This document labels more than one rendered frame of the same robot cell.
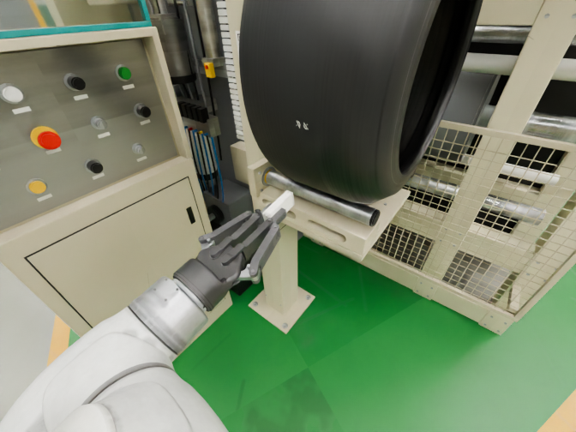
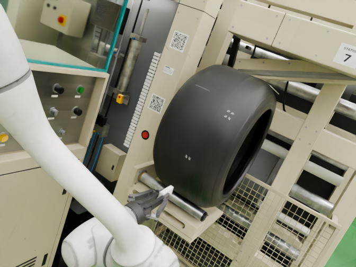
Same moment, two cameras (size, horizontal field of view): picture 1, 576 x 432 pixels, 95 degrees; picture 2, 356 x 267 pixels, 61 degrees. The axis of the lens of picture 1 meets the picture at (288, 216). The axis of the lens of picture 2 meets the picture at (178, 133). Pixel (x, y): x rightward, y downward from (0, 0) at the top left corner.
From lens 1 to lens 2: 0.65 m
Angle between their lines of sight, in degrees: 26
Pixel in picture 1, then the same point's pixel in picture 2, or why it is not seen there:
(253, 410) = not seen: outside the picture
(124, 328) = not seen: hidden behind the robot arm
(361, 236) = (194, 225)
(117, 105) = (67, 104)
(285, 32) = (193, 121)
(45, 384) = (89, 228)
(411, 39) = (237, 142)
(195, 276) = (136, 208)
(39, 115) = not seen: hidden behind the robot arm
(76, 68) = (62, 81)
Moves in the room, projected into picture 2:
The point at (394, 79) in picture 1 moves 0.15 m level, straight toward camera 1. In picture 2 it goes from (229, 153) to (227, 167)
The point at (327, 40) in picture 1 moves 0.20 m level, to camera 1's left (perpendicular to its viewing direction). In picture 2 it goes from (209, 132) to (154, 114)
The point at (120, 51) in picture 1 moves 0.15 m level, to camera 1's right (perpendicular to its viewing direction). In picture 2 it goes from (84, 79) to (118, 90)
